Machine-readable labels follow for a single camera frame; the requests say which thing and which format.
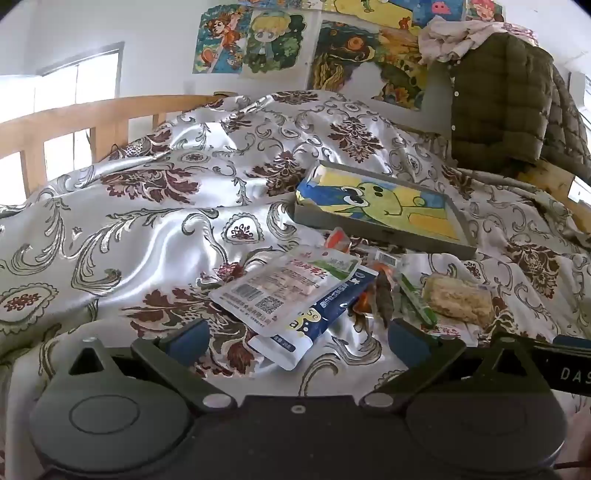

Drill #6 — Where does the yellow blue cartoon wall poster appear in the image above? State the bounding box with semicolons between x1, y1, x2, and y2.
323;0;467;29

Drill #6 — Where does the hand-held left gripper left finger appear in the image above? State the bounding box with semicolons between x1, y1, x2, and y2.
68;318;237;414

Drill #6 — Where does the green edged snack packet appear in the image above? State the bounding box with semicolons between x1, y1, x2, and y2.
396;272;439;329

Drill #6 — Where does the small orange white packet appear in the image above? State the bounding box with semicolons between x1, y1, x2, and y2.
323;227;354;254

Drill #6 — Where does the white barcode snack packet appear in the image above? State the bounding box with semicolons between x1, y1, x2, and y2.
208;247;361;337

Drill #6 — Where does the floral satin blanket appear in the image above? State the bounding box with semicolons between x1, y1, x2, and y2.
0;90;591;416

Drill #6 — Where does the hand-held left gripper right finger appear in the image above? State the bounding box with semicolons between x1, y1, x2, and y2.
360;318;555;414

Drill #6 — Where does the rice crisp snack packet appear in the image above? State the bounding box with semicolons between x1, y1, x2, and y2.
419;272;496;337

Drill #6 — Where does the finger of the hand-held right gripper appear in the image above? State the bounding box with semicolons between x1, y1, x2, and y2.
526;335;591;398

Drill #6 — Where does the swirly yellow green wall poster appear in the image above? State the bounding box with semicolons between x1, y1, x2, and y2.
307;21;430;112

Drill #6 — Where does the blue and white snack packet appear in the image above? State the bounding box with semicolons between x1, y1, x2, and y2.
247;265;379;370

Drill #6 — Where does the pink crumpled cloth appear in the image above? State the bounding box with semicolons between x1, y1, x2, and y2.
418;16;539;65

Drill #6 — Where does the brown dried snack packet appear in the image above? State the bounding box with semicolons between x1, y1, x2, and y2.
375;271;396;329

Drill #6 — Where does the window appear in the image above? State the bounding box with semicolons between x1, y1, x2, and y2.
34;41;125;102

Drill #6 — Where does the grey shallow tray box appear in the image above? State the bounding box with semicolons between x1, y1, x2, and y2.
294;159;478;261

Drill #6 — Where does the wooden board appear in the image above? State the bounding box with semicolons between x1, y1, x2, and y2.
517;161;591;210

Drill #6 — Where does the cartoon painting paper sheet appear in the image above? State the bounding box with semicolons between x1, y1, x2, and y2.
298;166;467;243

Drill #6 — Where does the olive green puffer jacket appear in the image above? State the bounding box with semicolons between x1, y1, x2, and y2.
450;34;591;168

